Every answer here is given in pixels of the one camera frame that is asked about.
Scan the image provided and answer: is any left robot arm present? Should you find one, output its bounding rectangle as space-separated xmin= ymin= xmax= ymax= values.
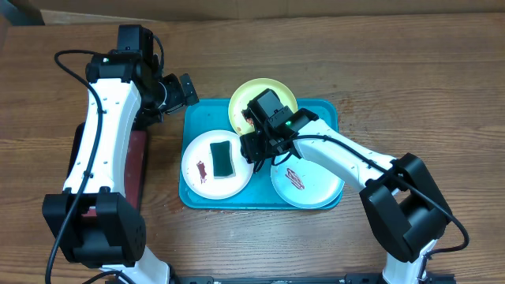
xmin=42 ymin=24 xmax=199 ymax=283

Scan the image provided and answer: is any black tray with red water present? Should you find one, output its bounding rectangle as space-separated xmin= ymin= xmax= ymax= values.
xmin=67 ymin=122 xmax=149 ymax=212

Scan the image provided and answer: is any light blue rimmed plate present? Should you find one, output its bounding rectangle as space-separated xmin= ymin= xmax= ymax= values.
xmin=271 ymin=154 xmax=344 ymax=209

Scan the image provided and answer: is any cardboard box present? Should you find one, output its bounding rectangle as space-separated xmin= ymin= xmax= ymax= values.
xmin=7 ymin=0 xmax=505 ymax=27

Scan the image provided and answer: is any blue plastic tray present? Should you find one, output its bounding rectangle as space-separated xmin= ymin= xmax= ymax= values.
xmin=178 ymin=99 xmax=339 ymax=210

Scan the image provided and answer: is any green rimmed plate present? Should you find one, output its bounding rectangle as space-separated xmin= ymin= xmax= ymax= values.
xmin=228 ymin=78 xmax=298 ymax=136

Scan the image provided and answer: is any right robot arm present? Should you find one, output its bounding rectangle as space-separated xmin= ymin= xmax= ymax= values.
xmin=240 ymin=89 xmax=452 ymax=283

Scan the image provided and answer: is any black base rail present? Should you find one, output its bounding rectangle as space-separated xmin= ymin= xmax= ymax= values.
xmin=169 ymin=271 xmax=457 ymax=284

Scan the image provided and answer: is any green scrubbing sponge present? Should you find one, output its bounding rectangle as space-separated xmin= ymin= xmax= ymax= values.
xmin=210 ymin=140 xmax=234 ymax=178

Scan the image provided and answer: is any white plate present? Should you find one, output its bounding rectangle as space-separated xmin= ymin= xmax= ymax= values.
xmin=181 ymin=130 xmax=253 ymax=200

